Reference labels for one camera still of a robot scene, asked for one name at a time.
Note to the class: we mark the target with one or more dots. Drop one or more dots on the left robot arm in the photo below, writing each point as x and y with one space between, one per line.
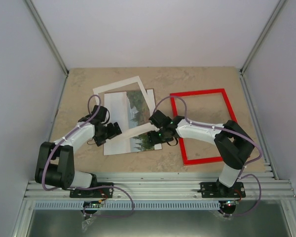
55 163

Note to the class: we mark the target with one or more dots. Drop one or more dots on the aluminium corner post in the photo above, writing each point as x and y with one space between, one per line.
266 30
46 35

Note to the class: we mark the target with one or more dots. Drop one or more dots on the landscape photo with white mat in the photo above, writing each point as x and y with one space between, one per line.
129 109

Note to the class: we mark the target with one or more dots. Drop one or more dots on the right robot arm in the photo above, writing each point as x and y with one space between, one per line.
233 143

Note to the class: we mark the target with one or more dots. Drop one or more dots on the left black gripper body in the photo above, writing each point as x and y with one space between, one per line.
107 134

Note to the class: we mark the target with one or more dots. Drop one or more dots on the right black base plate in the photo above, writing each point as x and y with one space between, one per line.
218 190

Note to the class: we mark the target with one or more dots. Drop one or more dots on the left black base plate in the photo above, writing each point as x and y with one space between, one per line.
93 193

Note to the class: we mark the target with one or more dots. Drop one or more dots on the right aluminium corner post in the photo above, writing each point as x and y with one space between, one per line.
266 30

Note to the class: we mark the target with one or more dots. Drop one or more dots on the grey slotted cable duct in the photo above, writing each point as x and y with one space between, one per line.
127 205

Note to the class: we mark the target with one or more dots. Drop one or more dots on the aluminium rail base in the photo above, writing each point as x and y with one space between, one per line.
166 186

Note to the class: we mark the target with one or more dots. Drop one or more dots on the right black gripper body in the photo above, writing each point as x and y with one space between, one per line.
161 138

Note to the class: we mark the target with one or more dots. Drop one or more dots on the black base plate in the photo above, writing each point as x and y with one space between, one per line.
93 193
218 190

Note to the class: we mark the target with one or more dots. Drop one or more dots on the left aluminium corner post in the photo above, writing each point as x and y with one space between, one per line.
46 35

